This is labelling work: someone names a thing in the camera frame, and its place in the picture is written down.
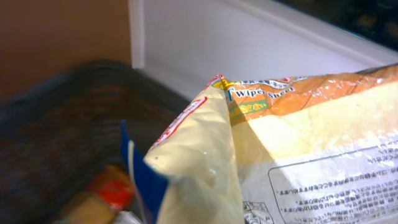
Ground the orange spaghetti packet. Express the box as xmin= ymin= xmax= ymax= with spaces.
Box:
xmin=53 ymin=165 xmax=134 ymax=224

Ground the yellow wiper sheet pack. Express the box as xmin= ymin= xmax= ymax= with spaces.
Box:
xmin=121 ymin=65 xmax=397 ymax=223

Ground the white shelf board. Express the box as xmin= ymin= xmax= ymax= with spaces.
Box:
xmin=128 ymin=0 xmax=397 ymax=99

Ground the dark grey plastic basket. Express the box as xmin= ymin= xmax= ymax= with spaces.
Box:
xmin=1 ymin=60 xmax=189 ymax=223

